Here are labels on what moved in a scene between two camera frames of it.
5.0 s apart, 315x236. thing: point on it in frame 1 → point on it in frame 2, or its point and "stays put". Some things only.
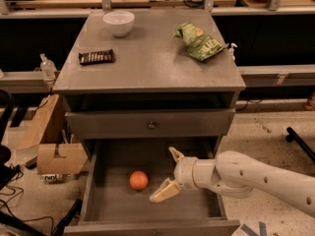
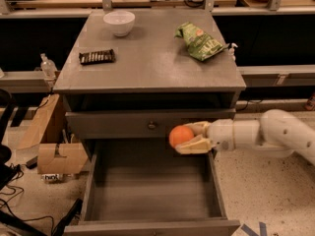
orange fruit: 138,180 → 180,134
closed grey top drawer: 158,122 stays put
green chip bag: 201,44 stays put
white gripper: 183,172 → 220,133
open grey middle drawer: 122,176 stays put
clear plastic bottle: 48,68 stays put
